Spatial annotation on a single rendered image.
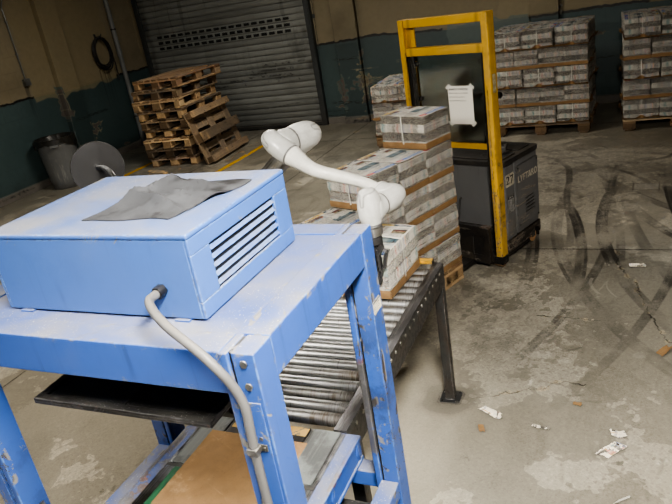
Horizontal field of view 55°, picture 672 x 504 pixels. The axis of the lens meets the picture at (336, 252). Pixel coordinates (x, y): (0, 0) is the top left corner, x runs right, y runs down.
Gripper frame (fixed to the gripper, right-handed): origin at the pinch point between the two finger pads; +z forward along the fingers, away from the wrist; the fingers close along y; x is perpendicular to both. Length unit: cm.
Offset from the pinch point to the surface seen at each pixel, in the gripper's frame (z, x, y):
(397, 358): 19.2, 35.3, -17.1
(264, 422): -46, 158, -36
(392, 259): -5.2, -7.6, -4.4
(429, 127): -27, -168, 18
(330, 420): 14, 84, -8
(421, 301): 13.6, -3.5, -17.1
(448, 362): 69, -39, -16
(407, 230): -9.9, -30.7, -5.2
